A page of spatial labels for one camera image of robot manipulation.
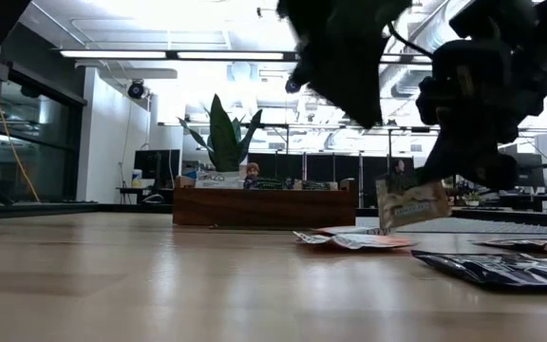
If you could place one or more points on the small blue dome camera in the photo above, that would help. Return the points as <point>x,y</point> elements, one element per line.
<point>293,87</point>

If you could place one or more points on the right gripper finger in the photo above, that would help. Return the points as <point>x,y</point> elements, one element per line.
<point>473,166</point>

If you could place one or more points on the black aluminium table frame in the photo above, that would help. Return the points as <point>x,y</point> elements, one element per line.
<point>64,209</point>

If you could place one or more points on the dark office desk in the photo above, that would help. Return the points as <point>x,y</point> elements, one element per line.
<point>539,202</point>

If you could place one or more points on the small potted plant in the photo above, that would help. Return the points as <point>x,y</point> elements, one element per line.
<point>472,197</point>

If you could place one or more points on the black computer monitor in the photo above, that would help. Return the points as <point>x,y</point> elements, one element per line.
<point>532,171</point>
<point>157,164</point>

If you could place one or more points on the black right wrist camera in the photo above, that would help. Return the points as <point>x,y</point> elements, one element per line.
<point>492,19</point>

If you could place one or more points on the dark ribbed mat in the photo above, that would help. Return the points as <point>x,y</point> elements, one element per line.
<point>492,225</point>

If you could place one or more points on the wooden three-compartment tray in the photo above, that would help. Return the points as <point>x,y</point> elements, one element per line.
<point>264,209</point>

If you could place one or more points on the person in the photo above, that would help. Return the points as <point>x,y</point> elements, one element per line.
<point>399,167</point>
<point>252,173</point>

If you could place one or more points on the round black ceiling camera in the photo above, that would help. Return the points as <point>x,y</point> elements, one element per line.
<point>136,89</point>

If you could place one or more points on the snake plant in white pot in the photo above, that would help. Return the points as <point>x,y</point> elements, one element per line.
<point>223,142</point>

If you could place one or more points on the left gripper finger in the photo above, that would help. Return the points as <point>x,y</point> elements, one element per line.
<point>349,81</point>

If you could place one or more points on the white yellow canister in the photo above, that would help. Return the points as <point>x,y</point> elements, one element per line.
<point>137,179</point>

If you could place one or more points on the black office partition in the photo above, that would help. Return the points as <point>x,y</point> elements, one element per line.
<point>330,168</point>

